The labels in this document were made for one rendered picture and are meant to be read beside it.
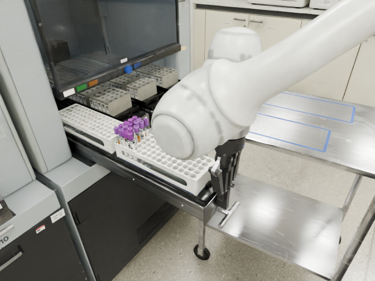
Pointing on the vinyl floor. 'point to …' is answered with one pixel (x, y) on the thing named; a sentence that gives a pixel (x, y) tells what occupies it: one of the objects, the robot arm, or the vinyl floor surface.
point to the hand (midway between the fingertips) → (223, 196)
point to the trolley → (359, 153)
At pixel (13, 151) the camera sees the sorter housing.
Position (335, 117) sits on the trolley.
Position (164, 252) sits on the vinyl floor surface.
